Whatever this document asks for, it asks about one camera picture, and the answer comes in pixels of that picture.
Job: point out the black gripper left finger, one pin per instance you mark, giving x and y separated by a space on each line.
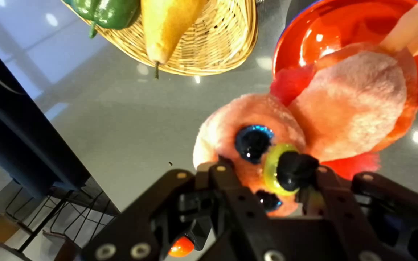
160 207

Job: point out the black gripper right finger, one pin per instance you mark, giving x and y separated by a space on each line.
388 222

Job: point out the orange pink stuffed bird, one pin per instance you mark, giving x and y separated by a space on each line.
349 106

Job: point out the purple and red bowl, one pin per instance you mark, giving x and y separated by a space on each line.
326 29

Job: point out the small orange toy fruit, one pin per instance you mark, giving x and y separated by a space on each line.
182 247

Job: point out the dark wood counter base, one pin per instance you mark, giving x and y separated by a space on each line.
15 139

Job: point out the flat wicker plate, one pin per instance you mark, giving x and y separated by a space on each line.
218 44

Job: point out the yellow toy pear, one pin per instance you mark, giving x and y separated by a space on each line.
167 29

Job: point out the green toy pepper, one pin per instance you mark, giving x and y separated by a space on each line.
108 12

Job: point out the black metal frame chair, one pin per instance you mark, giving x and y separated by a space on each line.
80 193

